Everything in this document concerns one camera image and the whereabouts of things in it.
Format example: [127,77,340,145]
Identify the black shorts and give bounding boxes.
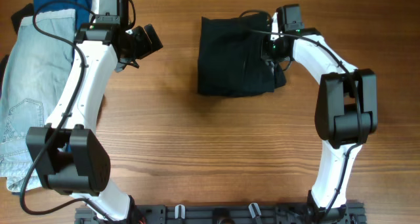
[198,14,286,97]

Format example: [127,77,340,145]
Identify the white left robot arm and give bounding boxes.
[26,0,162,223]

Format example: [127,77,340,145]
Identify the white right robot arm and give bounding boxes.
[262,4,378,213]

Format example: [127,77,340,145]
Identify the white garment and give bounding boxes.
[91,0,100,14]

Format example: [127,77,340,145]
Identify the blue garment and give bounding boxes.
[33,0,93,29]

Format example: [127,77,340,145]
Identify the light blue denim shorts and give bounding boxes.
[1,9,75,193]

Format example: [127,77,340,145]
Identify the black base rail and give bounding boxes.
[74,202,367,224]

